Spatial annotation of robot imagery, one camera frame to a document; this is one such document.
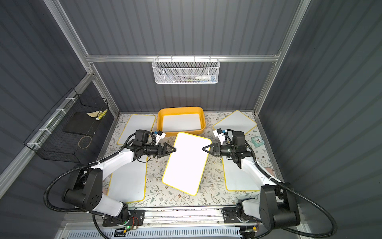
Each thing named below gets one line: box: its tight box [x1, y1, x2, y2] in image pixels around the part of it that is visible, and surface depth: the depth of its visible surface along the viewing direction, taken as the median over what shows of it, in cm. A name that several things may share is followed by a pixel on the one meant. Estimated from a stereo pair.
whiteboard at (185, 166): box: [161, 131, 212, 197], surface depth 81 cm
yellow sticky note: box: [86, 110, 101, 118], surface depth 83 cm
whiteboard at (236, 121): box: [212, 110, 258, 142], surface depth 120 cm
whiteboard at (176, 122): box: [162, 113, 202, 132], surface depth 118 cm
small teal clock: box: [251, 135, 265, 147], surface depth 101 cm
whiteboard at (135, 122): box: [117, 114, 157, 146], surface depth 118 cm
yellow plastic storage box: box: [156, 106, 206, 137], surface depth 118 cm
